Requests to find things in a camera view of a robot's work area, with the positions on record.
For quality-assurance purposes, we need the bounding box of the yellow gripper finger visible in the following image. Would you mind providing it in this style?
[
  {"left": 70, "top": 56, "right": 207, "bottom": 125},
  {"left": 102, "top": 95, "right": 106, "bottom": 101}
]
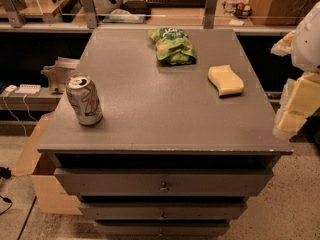
[
  {"left": 271, "top": 30, "right": 295, "bottom": 57},
  {"left": 273, "top": 72, "right": 320, "bottom": 139}
]

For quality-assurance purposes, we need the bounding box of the yellow sponge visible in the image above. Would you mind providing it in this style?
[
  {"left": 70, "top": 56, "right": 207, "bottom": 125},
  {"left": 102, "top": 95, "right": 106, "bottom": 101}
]
[{"left": 208, "top": 65, "right": 244, "bottom": 97}]

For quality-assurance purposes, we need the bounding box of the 7up soda can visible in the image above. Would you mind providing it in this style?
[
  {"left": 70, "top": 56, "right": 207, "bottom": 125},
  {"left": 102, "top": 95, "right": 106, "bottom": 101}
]
[{"left": 66, "top": 73, "right": 103, "bottom": 126}]

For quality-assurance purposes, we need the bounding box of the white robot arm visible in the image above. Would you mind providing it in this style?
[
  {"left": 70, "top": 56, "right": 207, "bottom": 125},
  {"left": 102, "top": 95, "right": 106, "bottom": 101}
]
[{"left": 271, "top": 2, "right": 320, "bottom": 139}]

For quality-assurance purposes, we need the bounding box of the clear water bottle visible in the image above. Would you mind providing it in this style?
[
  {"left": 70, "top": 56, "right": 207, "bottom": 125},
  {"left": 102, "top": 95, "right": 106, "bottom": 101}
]
[{"left": 223, "top": 0, "right": 241, "bottom": 17}]

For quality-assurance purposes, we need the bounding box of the black keyboard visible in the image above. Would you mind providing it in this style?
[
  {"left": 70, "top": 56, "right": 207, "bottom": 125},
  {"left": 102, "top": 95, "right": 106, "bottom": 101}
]
[{"left": 147, "top": 0, "right": 206, "bottom": 8}]

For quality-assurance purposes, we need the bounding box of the green chip bag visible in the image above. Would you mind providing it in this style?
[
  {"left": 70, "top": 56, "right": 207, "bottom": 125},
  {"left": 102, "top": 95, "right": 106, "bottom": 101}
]
[{"left": 147, "top": 27, "right": 197, "bottom": 65}]

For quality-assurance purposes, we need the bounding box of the grey drawer cabinet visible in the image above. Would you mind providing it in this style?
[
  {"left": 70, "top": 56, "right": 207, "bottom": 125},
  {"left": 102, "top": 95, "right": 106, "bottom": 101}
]
[{"left": 39, "top": 29, "right": 291, "bottom": 236}]

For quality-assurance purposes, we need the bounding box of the blue tissue pack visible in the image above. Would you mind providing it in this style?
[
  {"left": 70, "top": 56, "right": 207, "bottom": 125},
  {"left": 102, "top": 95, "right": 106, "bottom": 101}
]
[{"left": 103, "top": 9, "right": 145, "bottom": 24}]

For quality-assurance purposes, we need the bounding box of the white power strip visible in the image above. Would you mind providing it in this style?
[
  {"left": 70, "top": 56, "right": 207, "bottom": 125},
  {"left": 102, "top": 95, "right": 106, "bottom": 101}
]
[{"left": 15, "top": 84, "right": 41, "bottom": 94}]

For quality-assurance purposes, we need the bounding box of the cardboard box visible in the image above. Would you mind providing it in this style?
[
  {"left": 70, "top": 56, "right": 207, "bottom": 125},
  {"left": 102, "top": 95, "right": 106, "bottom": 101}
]
[{"left": 13, "top": 113, "right": 81, "bottom": 215}]

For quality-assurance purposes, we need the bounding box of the white plastic bracket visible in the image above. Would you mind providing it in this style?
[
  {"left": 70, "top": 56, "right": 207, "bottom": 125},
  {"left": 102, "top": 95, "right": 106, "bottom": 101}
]
[{"left": 41, "top": 57, "right": 79, "bottom": 93}]

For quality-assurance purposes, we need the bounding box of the white charger cable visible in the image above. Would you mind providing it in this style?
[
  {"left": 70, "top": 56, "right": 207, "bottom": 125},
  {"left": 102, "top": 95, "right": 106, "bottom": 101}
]
[{"left": 1, "top": 84, "right": 38, "bottom": 137}]

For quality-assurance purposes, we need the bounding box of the black floor cable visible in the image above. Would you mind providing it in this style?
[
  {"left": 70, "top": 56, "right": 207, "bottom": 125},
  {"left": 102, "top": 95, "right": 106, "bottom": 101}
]
[{"left": 0, "top": 165, "right": 14, "bottom": 216}]

